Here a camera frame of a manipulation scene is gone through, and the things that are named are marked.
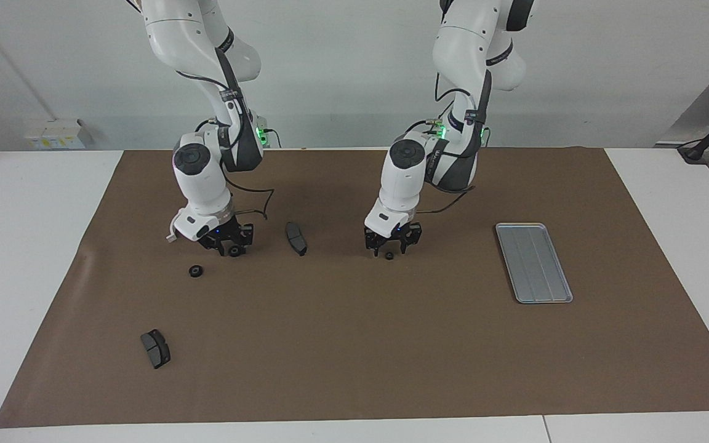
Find silver metal tray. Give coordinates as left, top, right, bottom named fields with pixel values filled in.
left=495, top=223, right=574, bottom=305

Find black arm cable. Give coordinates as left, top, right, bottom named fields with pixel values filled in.
left=416, top=71, right=478, bottom=216
left=176, top=49, right=276, bottom=220

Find short dark brake pad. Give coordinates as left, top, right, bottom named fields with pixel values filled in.
left=140, top=329, right=172, bottom=370

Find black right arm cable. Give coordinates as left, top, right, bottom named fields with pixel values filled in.
left=176, top=49, right=276, bottom=220

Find long dark brake pad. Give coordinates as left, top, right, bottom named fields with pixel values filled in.
left=285, top=221, right=308, bottom=257

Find white wall socket box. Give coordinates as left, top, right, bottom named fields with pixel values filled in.
left=24, top=119, right=94, bottom=150

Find brown table mat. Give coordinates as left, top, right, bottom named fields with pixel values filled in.
left=0, top=146, right=709, bottom=429

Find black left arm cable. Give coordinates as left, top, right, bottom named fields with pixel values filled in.
left=416, top=71, right=478, bottom=216

